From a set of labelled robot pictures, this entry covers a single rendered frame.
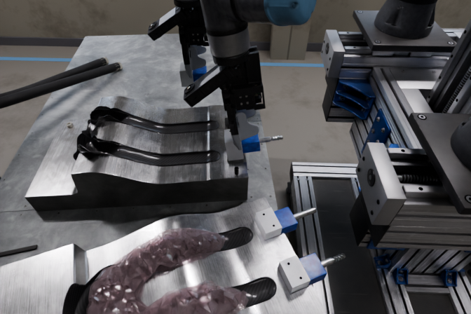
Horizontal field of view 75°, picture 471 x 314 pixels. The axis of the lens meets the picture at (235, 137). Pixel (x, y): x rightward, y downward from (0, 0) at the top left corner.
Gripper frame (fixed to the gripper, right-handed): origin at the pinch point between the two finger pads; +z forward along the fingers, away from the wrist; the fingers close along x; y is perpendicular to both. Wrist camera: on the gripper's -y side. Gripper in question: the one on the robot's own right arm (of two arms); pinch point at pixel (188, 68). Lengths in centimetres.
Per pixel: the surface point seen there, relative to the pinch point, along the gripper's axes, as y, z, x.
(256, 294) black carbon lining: 13, 10, -59
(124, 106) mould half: -16.2, 1.9, -14.1
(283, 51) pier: 65, 87, 160
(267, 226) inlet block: 17, 7, -48
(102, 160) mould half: -17.3, 1.5, -32.6
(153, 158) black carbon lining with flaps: -7.9, 6.4, -28.6
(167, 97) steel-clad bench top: -9.1, 14.8, 6.5
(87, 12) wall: -103, 63, 195
